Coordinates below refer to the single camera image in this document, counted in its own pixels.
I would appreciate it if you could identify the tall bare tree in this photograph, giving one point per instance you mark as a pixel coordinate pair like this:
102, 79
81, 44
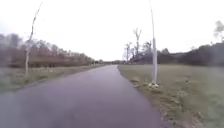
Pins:
137, 43

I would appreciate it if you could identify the grey asphalt path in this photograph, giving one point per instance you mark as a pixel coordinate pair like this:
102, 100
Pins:
93, 100

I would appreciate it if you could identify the long row of brown trees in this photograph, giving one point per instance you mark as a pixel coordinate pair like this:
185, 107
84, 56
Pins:
50, 55

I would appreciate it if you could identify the young tree with pale trunk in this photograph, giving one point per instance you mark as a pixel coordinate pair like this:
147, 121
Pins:
27, 60

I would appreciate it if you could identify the dark belt of trees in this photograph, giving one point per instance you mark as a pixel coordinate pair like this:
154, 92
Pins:
200, 55

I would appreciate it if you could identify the pale street lamp post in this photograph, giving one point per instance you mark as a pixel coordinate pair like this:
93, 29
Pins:
154, 60

